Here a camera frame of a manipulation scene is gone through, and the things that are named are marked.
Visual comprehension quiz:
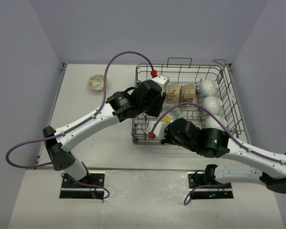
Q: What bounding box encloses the white bowl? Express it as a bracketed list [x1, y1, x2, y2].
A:
[198, 80, 219, 97]
[205, 115, 227, 131]
[202, 96, 223, 115]

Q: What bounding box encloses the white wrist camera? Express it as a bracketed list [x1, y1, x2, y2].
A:
[152, 75, 170, 90]
[147, 120, 170, 140]

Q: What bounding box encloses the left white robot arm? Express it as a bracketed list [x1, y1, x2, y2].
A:
[43, 75, 169, 187]

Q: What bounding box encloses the yellow checkered bowl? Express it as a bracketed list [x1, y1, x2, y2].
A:
[159, 104, 183, 123]

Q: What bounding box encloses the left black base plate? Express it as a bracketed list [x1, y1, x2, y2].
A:
[59, 172, 108, 200]

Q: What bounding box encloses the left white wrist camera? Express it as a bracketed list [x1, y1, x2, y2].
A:
[152, 75, 170, 90]

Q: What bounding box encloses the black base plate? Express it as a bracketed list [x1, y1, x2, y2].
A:
[59, 172, 108, 200]
[188, 170, 234, 200]

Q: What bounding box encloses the white bowl middle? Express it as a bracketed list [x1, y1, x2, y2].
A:
[202, 96, 223, 115]

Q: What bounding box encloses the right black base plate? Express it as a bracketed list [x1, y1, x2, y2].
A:
[188, 170, 234, 200]

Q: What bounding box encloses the white bowl front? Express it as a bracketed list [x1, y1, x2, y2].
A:
[205, 115, 227, 131]

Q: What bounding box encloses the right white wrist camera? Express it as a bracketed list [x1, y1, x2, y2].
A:
[147, 120, 170, 140]

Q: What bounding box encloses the white bowl rear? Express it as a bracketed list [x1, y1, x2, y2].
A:
[198, 80, 219, 97]

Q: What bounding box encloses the beige bowl behind gripper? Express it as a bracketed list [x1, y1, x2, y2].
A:
[180, 83, 195, 103]

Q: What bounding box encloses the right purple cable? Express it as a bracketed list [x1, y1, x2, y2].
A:
[147, 102, 286, 206]

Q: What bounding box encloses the floral green orange bowl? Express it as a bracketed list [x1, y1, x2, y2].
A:
[87, 74, 108, 92]

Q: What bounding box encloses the beige bowl brown leaf pattern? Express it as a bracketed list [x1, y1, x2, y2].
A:
[166, 83, 180, 104]

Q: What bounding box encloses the grey wire dish rack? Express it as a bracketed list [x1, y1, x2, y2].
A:
[132, 58, 250, 145]

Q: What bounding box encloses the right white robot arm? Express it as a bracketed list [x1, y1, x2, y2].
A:
[155, 118, 286, 194]

